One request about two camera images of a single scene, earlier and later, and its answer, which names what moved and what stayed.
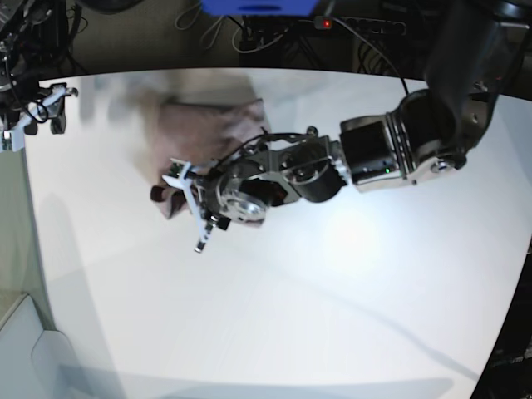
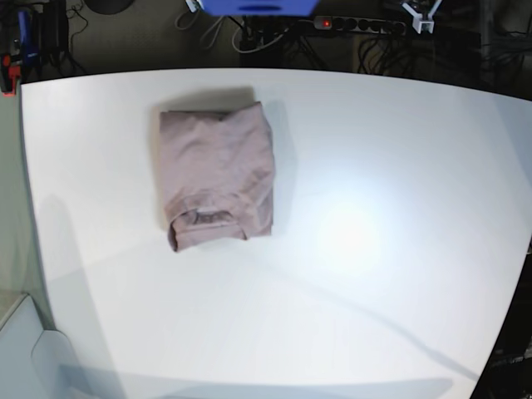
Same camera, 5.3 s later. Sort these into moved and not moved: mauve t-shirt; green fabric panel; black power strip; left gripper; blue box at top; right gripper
Moved: right gripper; left gripper; mauve t-shirt
Not moved: black power strip; green fabric panel; blue box at top
